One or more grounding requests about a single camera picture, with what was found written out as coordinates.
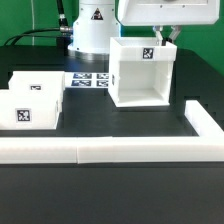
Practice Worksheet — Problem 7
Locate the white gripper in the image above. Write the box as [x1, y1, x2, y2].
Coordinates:
[118, 0, 221, 46]

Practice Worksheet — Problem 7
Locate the white drawer cabinet box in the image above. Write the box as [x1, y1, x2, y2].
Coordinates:
[108, 37, 177, 107]

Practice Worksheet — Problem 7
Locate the white front drawer tray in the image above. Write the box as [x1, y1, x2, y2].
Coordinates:
[0, 90, 61, 130]

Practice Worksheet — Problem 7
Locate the white drawer tray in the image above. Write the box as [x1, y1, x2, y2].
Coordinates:
[8, 71, 65, 94]
[0, 90, 61, 130]

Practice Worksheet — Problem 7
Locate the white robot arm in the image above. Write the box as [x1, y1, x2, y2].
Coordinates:
[68, 0, 220, 60]

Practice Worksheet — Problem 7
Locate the white rear drawer tray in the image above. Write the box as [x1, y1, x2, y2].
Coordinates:
[8, 71, 65, 94]

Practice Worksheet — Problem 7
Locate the white foam border right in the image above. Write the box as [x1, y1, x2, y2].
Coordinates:
[184, 100, 224, 137]

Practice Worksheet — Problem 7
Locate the white foam border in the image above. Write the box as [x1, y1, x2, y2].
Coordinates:
[0, 137, 224, 164]
[184, 100, 224, 137]

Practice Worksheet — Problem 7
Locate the white marker tag plate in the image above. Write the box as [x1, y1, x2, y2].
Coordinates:
[65, 72, 109, 88]

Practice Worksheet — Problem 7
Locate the white foam border front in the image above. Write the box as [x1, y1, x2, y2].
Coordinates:
[0, 137, 224, 164]

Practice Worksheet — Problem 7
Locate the black cable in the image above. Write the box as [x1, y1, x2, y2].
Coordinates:
[2, 0, 74, 47]

